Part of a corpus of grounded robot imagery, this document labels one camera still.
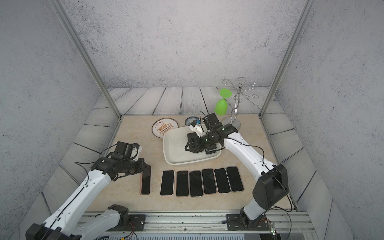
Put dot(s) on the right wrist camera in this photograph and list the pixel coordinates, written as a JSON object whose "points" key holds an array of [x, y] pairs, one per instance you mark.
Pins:
{"points": [[207, 124]]}

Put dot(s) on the silver wire glass rack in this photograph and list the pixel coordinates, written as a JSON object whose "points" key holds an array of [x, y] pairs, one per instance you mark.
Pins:
{"points": [[239, 97]]}

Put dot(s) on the aluminium front rail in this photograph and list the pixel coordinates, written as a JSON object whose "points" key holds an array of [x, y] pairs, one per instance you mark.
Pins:
{"points": [[213, 222]]}

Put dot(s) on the phone dark case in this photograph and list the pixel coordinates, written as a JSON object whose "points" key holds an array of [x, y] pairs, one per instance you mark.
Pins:
{"points": [[222, 181], [210, 151], [167, 185]]}

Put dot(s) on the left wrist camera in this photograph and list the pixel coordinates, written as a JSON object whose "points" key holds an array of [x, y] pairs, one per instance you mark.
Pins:
{"points": [[127, 152]]}

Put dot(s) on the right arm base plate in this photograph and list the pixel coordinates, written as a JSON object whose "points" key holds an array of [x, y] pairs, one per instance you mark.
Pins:
{"points": [[240, 222]]}

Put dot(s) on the right aluminium frame post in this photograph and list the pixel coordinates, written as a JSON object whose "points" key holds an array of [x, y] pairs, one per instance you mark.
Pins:
{"points": [[308, 7]]}

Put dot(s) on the round plate with red rim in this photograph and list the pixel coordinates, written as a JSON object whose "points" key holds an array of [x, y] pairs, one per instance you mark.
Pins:
{"points": [[161, 126]]}

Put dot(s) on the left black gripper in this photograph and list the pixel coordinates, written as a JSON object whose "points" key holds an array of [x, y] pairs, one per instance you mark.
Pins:
{"points": [[142, 164]]}

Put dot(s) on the phone with pink case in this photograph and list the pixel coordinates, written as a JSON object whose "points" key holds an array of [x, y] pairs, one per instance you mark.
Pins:
{"points": [[209, 183]]}

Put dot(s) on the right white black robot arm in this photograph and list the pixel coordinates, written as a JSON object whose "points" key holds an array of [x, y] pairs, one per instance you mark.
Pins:
{"points": [[272, 180]]}

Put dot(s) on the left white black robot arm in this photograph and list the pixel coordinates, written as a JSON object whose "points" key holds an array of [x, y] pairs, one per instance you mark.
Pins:
{"points": [[62, 224]]}

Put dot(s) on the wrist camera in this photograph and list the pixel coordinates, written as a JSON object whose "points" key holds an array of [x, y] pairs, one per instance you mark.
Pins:
{"points": [[127, 152], [207, 124]]}

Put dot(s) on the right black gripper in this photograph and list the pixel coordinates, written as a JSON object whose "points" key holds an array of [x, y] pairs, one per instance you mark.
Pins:
{"points": [[197, 144]]}

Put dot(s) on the aluminium frame post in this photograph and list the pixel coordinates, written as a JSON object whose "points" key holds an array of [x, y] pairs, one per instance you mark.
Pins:
{"points": [[308, 7], [70, 30]]}

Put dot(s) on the small blue white dish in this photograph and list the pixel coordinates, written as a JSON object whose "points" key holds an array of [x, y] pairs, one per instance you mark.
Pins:
{"points": [[189, 120]]}

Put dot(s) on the green plastic wine glass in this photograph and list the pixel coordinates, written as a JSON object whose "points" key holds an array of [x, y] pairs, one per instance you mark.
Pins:
{"points": [[221, 106]]}

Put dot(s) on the left aluminium frame post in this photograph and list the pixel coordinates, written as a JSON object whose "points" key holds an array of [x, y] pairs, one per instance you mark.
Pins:
{"points": [[70, 30]]}

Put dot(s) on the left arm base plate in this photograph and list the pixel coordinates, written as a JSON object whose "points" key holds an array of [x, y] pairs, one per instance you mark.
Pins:
{"points": [[133, 222]]}

